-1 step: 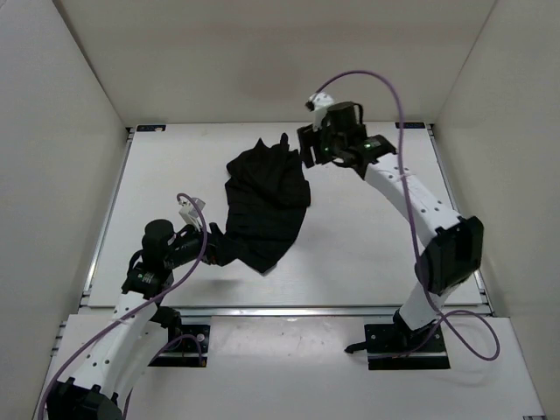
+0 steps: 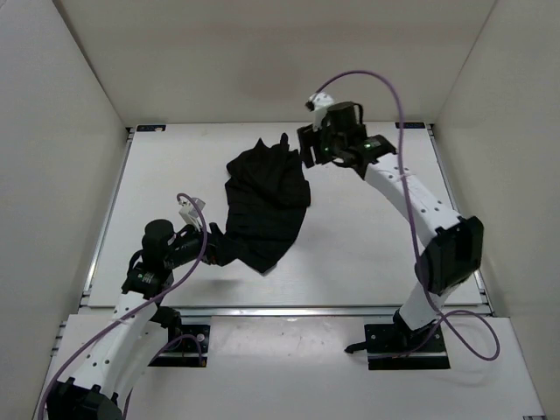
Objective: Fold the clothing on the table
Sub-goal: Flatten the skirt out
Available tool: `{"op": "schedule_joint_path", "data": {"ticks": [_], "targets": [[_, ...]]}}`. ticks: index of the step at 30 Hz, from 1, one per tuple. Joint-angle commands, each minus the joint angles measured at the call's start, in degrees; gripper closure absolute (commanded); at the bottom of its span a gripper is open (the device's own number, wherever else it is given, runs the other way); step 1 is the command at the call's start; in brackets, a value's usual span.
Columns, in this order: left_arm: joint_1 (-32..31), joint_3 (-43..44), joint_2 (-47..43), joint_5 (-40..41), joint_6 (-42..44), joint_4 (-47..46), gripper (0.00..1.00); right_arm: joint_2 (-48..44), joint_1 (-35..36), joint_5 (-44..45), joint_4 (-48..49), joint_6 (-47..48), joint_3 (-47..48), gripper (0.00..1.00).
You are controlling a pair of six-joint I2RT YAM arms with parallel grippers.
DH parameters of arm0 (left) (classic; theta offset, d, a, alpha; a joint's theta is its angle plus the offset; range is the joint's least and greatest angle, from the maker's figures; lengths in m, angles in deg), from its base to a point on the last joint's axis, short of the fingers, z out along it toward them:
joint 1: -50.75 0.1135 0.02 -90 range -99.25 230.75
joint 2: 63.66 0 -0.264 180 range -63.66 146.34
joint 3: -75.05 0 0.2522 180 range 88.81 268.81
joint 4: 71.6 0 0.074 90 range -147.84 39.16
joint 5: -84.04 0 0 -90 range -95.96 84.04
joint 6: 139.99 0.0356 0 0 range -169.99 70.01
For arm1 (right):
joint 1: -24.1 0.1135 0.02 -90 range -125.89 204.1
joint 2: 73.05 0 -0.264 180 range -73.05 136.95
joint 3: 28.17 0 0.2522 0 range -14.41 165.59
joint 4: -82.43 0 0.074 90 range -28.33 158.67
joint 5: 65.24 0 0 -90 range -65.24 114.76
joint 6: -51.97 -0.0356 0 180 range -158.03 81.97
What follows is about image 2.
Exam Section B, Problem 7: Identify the black skirt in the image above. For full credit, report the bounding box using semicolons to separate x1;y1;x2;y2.
212;133;311;274

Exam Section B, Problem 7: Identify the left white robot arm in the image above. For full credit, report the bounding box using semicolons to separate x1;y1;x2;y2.
38;220;209;419

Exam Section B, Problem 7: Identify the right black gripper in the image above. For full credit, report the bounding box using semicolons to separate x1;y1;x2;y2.
298;121;345;170

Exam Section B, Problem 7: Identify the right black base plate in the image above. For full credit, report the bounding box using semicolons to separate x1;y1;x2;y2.
364;324;451;371

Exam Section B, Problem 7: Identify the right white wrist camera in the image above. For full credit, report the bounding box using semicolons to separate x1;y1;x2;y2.
305;92;335;131

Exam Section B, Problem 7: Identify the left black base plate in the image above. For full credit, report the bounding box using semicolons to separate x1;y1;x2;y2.
150;318;211;368

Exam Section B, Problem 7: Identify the blue corner label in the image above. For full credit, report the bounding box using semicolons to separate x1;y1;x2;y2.
136;124;166;132
395;122;426;130

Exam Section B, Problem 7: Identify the right blue corner label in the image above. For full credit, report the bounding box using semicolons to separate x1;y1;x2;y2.
395;122;426;130

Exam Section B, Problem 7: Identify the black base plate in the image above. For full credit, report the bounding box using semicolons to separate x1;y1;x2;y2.
150;318;211;368
364;324;451;371

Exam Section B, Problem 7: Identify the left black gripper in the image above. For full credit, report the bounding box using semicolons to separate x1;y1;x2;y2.
168;215;250;263

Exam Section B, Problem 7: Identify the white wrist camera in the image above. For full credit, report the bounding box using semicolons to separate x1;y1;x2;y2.
177;193;206;231
305;92;335;131

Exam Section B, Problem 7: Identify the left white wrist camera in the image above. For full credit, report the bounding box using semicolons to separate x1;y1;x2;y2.
177;193;206;231

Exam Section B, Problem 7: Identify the left blue corner label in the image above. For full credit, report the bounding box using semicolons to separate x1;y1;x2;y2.
136;124;166;132

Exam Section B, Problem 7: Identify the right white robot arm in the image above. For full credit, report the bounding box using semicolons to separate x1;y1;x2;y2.
297;94;484;353

